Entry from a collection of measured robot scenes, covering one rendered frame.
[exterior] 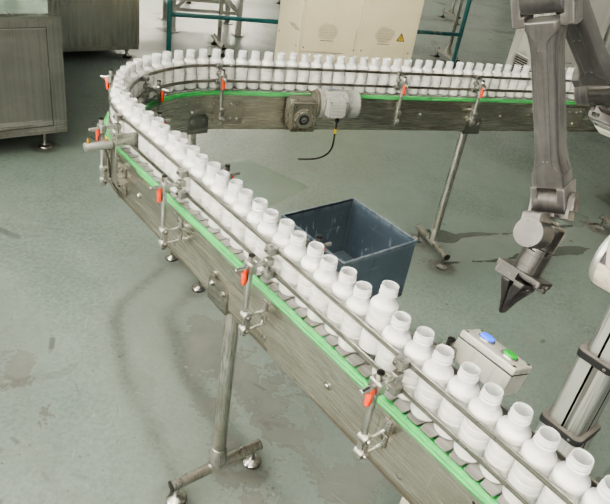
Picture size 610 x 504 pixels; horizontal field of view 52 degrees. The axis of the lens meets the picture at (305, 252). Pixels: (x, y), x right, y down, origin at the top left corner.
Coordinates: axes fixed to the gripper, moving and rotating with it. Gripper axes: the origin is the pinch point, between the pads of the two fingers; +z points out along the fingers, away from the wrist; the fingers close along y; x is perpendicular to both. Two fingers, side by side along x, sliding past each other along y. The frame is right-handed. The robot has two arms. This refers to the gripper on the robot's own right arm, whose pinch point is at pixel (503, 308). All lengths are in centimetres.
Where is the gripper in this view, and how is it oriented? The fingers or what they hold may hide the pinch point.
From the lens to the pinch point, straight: 135.7
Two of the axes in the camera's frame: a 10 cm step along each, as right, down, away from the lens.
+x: 6.9, 0.9, 7.2
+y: 6.0, 4.9, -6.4
